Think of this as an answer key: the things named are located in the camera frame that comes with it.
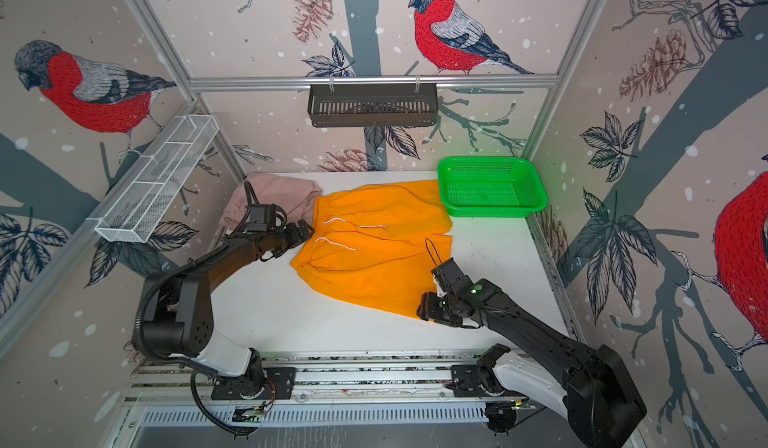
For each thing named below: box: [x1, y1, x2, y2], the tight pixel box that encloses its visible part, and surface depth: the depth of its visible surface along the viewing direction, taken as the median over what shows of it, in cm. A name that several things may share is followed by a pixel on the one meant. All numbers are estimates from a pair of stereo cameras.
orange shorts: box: [291, 180, 453, 319], surface depth 101 cm
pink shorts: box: [219, 172, 323, 232], surface depth 115 cm
